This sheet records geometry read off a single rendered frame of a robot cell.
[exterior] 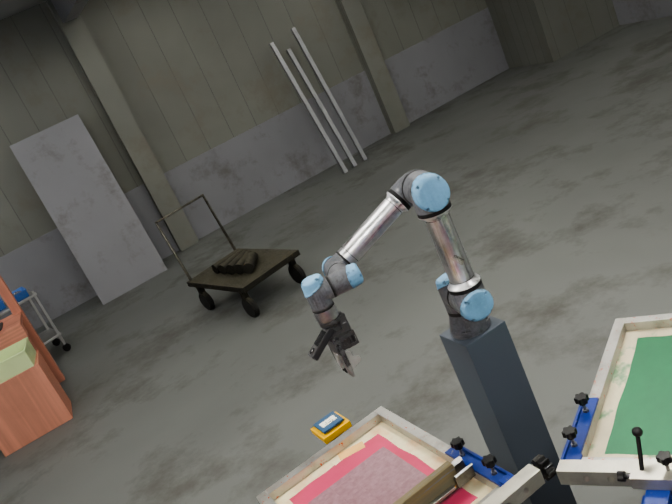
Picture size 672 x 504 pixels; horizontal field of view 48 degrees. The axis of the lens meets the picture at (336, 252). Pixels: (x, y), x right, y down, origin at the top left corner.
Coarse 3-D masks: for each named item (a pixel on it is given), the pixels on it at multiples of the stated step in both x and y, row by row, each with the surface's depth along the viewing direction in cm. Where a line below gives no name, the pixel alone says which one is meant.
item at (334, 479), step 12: (336, 468) 272; (324, 480) 269; (336, 480) 266; (348, 480) 263; (300, 492) 268; (312, 492) 265; (324, 492) 262; (336, 492) 259; (348, 492) 257; (360, 492) 254
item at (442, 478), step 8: (448, 464) 231; (432, 472) 231; (440, 472) 229; (448, 472) 230; (456, 472) 232; (424, 480) 229; (432, 480) 228; (440, 480) 229; (448, 480) 231; (416, 488) 227; (424, 488) 227; (432, 488) 228; (440, 488) 230; (408, 496) 225; (416, 496) 226; (424, 496) 227; (432, 496) 229
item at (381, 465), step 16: (368, 448) 275; (384, 448) 271; (352, 464) 270; (368, 464) 266; (384, 464) 262; (400, 464) 259; (416, 464) 255; (368, 480) 258; (384, 480) 254; (400, 480) 251; (416, 480) 247; (384, 496) 247; (400, 496) 243; (464, 496) 231
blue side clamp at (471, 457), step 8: (464, 448) 243; (456, 456) 242; (464, 456) 241; (472, 456) 239; (480, 456) 236; (480, 464) 234; (480, 472) 231; (488, 472) 229; (504, 472) 225; (496, 480) 224
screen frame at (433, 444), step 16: (368, 416) 288; (384, 416) 283; (352, 432) 283; (400, 432) 276; (416, 432) 266; (336, 448) 280; (432, 448) 255; (448, 448) 250; (304, 464) 277; (320, 464) 278; (288, 480) 272; (480, 480) 233; (256, 496) 271; (272, 496) 270
